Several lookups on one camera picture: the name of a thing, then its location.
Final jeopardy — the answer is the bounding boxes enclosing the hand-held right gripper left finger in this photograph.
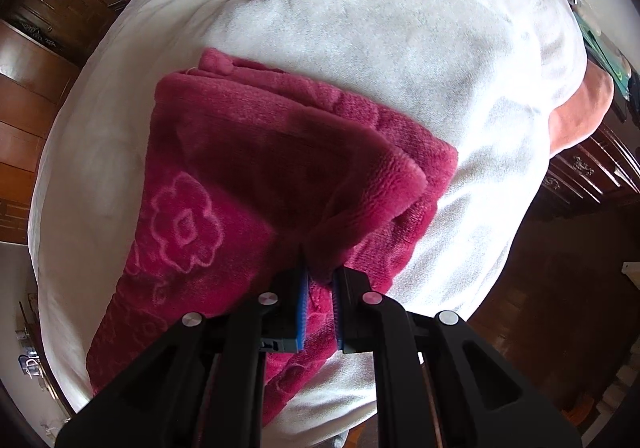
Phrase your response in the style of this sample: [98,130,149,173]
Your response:
[55,266,308,448]

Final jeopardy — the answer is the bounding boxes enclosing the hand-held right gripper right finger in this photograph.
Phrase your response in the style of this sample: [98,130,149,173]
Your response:
[332,267,584,448]

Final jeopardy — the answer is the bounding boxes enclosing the magenta fleece blanket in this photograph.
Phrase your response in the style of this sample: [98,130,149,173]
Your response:
[85,48,460,429]

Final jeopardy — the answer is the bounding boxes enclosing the white fleece blanket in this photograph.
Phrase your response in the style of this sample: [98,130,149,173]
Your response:
[27,0,588,444]

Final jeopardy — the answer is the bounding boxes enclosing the small household clutter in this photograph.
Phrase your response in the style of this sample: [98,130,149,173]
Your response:
[16,298,52,381]

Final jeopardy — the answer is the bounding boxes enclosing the dark carved wooden dresser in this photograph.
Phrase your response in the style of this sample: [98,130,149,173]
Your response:
[542,123,640,215]

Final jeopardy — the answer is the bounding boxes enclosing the pink pillow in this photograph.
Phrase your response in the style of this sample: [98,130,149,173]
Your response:
[547,62,615,159]

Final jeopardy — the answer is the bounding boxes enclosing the brown wooden wardrobe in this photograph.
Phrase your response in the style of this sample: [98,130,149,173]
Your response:
[0,0,121,245]

